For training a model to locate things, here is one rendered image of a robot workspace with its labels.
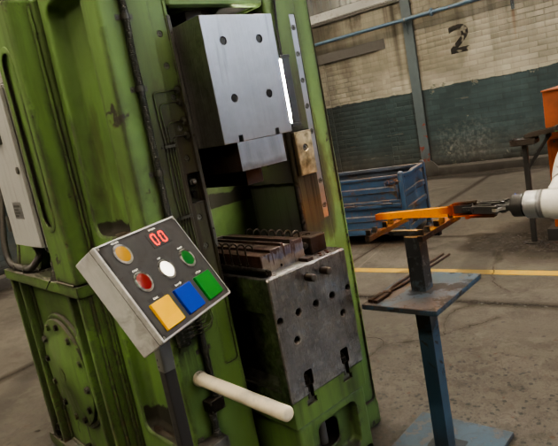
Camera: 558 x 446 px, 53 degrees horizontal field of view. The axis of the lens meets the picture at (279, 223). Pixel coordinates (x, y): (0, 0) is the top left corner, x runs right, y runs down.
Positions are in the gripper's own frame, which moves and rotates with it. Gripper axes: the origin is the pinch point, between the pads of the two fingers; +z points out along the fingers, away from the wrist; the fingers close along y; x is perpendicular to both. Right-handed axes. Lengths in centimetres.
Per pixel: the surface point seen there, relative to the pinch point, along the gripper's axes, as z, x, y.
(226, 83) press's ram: 47, 56, -54
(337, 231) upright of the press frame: 57, -7, 1
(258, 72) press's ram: 45, 59, -40
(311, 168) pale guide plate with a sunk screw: 55, 22, -10
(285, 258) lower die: 47, -5, -43
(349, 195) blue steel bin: 247, -40, 284
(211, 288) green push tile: 35, 0, -88
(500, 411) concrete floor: 13, -99, 36
